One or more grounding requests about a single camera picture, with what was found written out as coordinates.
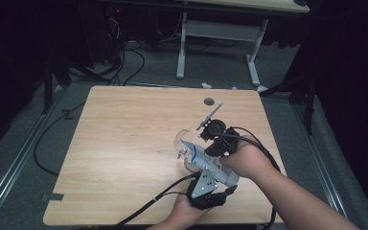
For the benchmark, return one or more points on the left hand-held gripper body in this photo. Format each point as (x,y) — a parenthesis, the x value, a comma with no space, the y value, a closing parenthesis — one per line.
(201,195)

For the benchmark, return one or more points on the clear glass jar with lid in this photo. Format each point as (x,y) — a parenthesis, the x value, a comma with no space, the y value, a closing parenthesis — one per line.
(182,140)

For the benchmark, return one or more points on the person's left hand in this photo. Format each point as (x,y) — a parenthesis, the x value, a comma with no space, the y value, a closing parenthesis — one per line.
(183,214)

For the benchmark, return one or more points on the black metal stand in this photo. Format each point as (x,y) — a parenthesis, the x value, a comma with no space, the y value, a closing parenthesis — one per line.
(310,105)
(48,86)

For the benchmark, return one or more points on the grey tape strip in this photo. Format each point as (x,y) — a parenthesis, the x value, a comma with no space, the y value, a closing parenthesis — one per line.
(53,196)

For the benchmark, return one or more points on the white-framed wooden desk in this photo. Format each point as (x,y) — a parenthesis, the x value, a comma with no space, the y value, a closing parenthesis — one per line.
(223,30)

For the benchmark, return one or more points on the black computer with red light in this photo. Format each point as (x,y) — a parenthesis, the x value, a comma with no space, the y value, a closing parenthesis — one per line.
(117,12)

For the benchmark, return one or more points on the white and blue milk carton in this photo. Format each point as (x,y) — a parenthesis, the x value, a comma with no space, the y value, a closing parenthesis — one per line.
(211,167)

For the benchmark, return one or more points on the person's right hand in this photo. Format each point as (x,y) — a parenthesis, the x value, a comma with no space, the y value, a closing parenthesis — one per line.
(249,159)

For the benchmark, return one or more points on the small white floor connector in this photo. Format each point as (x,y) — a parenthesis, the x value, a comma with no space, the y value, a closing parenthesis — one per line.
(206,85)

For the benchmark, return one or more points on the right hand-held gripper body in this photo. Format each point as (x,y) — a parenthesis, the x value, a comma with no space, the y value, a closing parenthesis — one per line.
(218,132)

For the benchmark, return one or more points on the metal floor rail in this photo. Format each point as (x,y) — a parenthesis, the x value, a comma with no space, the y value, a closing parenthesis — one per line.
(324,169)
(16,163)

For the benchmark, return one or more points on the dark round table grommet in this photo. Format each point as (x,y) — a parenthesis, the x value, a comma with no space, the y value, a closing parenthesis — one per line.
(208,101)

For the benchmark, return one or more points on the small black desk object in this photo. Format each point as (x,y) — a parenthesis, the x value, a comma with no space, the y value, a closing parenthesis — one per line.
(300,2)

